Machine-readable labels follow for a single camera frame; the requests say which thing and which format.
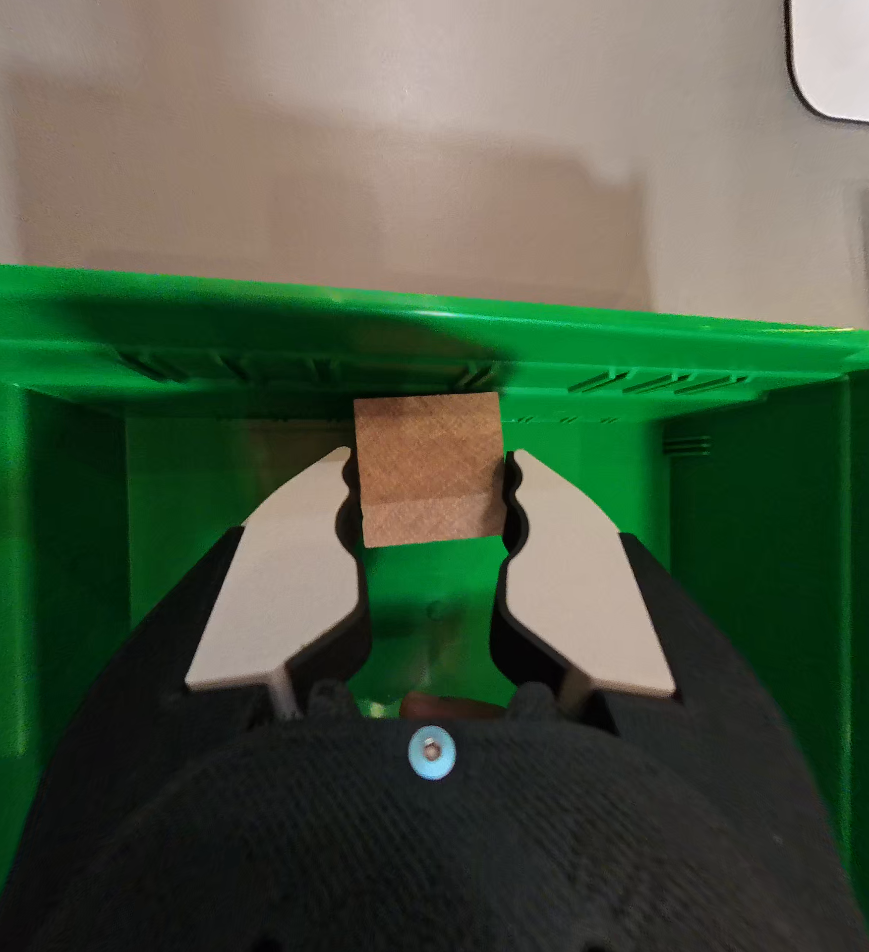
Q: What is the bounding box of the white document stand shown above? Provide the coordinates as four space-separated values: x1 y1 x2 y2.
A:
784 0 869 127

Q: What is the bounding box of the person's right hand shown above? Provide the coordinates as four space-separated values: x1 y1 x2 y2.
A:
399 692 508 721

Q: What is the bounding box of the grey desk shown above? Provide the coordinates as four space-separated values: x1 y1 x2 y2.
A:
0 0 869 916

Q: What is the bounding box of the green plastic bin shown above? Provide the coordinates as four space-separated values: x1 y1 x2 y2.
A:
0 260 869 919

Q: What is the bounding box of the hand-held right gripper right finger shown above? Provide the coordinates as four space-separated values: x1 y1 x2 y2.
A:
490 448 679 718

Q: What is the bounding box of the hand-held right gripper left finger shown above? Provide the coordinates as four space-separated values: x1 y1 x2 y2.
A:
183 446 372 718

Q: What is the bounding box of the medium wooden cube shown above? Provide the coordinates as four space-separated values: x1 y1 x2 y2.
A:
352 393 508 550

